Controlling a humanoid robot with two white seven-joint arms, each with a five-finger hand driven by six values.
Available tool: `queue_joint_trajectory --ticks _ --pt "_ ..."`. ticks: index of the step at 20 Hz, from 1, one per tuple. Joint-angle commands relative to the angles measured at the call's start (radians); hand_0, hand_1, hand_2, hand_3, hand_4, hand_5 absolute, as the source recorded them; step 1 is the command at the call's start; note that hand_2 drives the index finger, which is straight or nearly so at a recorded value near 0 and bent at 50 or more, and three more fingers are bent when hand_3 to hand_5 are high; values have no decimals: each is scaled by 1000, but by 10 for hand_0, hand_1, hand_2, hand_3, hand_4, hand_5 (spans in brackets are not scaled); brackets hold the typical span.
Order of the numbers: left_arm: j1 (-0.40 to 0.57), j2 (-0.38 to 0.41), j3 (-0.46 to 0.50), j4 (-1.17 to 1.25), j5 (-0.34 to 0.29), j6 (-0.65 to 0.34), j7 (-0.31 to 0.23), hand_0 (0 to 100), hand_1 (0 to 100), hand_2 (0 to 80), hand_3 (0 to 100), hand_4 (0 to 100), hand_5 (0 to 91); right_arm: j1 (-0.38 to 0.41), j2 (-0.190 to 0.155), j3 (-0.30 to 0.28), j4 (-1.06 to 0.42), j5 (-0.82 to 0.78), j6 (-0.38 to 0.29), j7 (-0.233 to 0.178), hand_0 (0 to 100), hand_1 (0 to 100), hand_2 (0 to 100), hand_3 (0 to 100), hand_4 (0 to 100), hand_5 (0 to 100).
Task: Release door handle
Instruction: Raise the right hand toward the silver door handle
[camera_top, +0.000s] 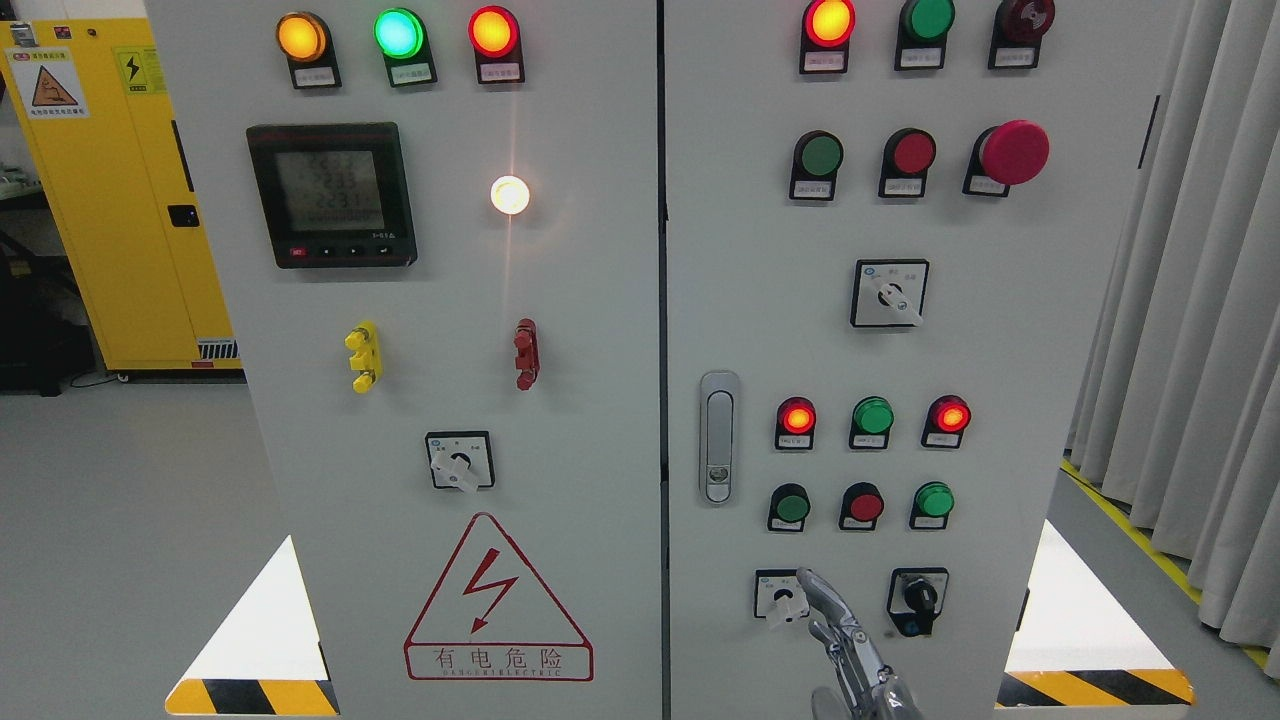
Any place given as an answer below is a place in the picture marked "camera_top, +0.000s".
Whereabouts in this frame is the silver door handle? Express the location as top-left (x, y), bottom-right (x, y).
top-left (699, 372), bottom-right (740, 505)

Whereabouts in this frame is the red-orange indicator light left door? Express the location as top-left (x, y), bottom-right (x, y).
top-left (468, 5), bottom-right (525, 85)

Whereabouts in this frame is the red-orange indicator right door top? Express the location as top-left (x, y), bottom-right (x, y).
top-left (799, 0), bottom-right (858, 76)

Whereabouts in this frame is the green indicator right door top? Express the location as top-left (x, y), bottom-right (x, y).
top-left (893, 0), bottom-right (956, 72)

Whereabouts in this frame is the grey electrical control cabinet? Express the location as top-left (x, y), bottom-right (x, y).
top-left (146, 1), bottom-right (1188, 719)

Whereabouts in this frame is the red terminal connector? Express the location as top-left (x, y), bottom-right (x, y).
top-left (513, 316), bottom-right (540, 391)

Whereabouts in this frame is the lit red indicator left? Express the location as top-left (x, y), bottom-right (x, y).
top-left (774, 396), bottom-right (817, 451)

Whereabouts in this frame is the lit red indicator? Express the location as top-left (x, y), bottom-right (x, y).
top-left (774, 396), bottom-right (817, 451)
top-left (920, 395), bottom-right (972, 448)

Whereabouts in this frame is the green push button lower left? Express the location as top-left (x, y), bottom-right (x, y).
top-left (767, 483), bottom-right (812, 533)

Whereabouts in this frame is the green push button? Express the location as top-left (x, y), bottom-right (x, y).
top-left (767, 483), bottom-right (812, 533)
top-left (909, 480), bottom-right (956, 530)
top-left (788, 129), bottom-right (844, 202)

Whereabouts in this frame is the white lit indicator light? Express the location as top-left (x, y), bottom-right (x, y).
top-left (489, 176), bottom-right (531, 217)

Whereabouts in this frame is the green indicator middle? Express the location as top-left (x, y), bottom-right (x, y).
top-left (847, 396), bottom-right (895, 451)

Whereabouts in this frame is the red push button lower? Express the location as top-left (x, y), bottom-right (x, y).
top-left (838, 482), bottom-right (884, 532)

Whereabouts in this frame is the red push button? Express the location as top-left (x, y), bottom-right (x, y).
top-left (838, 482), bottom-right (884, 532)
top-left (877, 127), bottom-right (937, 199)

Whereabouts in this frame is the green push button upper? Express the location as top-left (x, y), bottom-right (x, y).
top-left (788, 129), bottom-right (844, 202)

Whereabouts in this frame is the yellow terminal connector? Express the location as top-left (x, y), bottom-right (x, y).
top-left (344, 322), bottom-right (384, 395)

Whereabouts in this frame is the red danger warning sticker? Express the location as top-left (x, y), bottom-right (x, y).
top-left (403, 512), bottom-right (595, 682)

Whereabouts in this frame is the lit red indicator right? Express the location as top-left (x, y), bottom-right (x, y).
top-left (920, 395), bottom-right (972, 448)

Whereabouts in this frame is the green push button lower right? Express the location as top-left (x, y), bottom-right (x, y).
top-left (909, 480), bottom-right (956, 530)

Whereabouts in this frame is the red push button upper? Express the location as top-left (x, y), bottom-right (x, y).
top-left (877, 127), bottom-right (937, 199)

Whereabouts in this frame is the black digital power meter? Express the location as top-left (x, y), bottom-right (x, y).
top-left (246, 122), bottom-right (419, 269)

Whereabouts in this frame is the green lit indicator light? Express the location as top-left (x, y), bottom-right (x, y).
top-left (372, 6), bottom-right (438, 88)

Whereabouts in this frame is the red emergency stop button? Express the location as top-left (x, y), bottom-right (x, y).
top-left (963, 119), bottom-right (1051, 199)

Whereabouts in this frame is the yellow indicator light top left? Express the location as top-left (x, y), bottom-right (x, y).
top-left (275, 12), bottom-right (342, 90)

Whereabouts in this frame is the left hazard striped base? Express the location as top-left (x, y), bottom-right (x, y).
top-left (164, 538), bottom-right (339, 719)

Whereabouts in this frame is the hazard striped base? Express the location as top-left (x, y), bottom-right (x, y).
top-left (993, 523), bottom-right (1196, 719)
top-left (164, 538), bottom-right (339, 719)

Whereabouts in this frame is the dark red buzzer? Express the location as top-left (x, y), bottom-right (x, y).
top-left (988, 0), bottom-right (1056, 70)

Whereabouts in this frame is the right hazard striped base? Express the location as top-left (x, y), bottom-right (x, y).
top-left (993, 523), bottom-right (1196, 719)

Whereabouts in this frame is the grey curtain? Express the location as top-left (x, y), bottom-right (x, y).
top-left (1070, 1), bottom-right (1279, 650)

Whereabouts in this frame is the yellow safety cabinet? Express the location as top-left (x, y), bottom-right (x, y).
top-left (3, 18), bottom-right (241, 373)

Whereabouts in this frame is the left door rotary switch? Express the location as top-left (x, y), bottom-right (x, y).
top-left (424, 430), bottom-right (497, 493)

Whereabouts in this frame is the upper right rotary switch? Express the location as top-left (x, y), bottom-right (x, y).
top-left (849, 259), bottom-right (931, 328)

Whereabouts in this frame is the lower white rotary switch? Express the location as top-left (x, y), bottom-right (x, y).
top-left (754, 568), bottom-right (810, 630)

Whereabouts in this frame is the black selector switch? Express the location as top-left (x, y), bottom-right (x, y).
top-left (886, 568), bottom-right (950, 638)

